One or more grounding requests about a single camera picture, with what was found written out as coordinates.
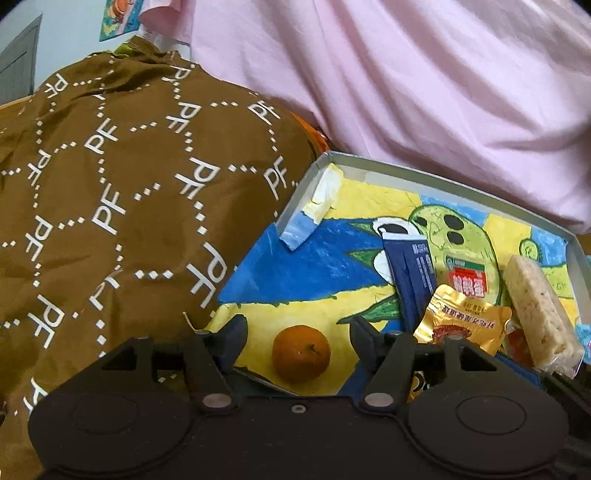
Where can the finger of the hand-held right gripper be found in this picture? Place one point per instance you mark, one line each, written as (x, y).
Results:
(565, 385)

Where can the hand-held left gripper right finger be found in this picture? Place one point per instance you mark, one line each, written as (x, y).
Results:
(365, 337)

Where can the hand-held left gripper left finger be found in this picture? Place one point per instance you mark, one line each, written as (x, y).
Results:
(234, 337)

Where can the light blue candy packet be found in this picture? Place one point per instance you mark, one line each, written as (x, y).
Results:
(584, 337)

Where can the orange tangerine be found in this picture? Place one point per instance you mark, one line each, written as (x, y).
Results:
(301, 354)

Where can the rice cracker bar clear wrapper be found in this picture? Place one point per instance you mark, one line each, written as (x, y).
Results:
(540, 314)

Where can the grey tray with painted drawing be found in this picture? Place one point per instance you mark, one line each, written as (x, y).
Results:
(286, 277)

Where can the gold snack packet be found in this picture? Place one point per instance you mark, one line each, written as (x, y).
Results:
(461, 318)

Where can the yellow snack bar packet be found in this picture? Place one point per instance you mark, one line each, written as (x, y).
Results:
(471, 281)

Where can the dark blue stick packet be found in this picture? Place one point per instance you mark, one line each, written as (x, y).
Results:
(411, 286)

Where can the brown printed cloth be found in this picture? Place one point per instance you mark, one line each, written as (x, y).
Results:
(115, 207)

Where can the pink cloth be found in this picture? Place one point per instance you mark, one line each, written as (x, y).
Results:
(415, 83)

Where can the grey door panel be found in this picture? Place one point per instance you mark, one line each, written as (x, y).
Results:
(18, 64)

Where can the wall poster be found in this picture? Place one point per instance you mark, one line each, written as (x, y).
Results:
(117, 18)

